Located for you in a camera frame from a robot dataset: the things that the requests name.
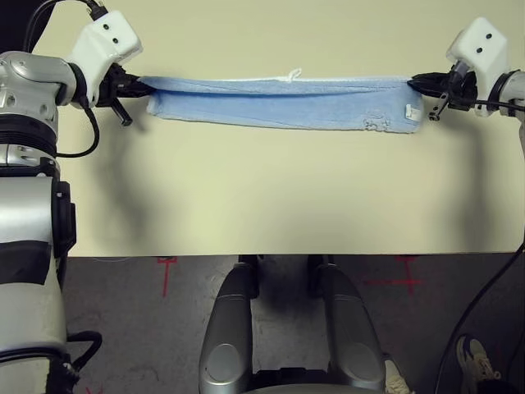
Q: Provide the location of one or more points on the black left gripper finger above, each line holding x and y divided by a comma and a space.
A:
133, 90
135, 82

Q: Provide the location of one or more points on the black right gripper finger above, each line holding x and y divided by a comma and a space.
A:
432, 79
435, 90

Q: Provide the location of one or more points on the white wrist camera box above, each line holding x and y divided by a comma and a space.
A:
106, 41
480, 45

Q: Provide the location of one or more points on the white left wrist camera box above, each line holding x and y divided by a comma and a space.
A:
106, 41

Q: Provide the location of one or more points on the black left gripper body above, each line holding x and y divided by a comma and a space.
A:
111, 86

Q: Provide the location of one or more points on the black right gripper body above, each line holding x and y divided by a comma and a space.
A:
461, 90

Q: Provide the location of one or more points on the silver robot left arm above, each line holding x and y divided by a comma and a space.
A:
24, 213

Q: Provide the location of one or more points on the bystander beige sneaker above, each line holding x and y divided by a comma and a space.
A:
394, 377
476, 361

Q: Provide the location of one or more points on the grey robot waist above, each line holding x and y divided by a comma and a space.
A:
287, 390

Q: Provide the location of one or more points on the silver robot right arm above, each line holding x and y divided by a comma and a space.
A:
512, 86

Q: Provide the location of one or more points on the light blue terry towel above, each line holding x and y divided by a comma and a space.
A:
287, 106

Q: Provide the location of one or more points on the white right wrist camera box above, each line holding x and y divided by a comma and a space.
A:
480, 45

